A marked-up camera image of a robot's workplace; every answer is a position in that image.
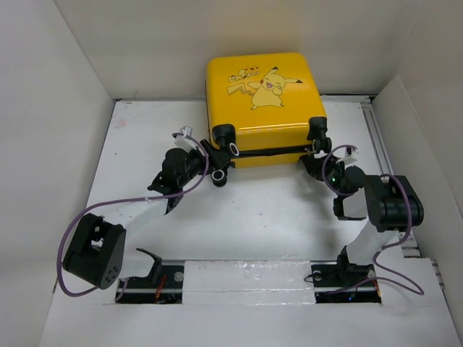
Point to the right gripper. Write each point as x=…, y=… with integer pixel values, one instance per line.
x=322, y=165

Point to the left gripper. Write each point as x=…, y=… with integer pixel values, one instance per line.
x=216, y=159

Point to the yellow hard-shell suitcase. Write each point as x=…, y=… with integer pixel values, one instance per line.
x=268, y=105

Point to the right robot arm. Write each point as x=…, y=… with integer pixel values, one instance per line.
x=387, y=204

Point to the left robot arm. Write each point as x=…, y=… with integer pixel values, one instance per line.
x=92, y=247

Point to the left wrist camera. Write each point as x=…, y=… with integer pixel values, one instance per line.
x=183, y=139

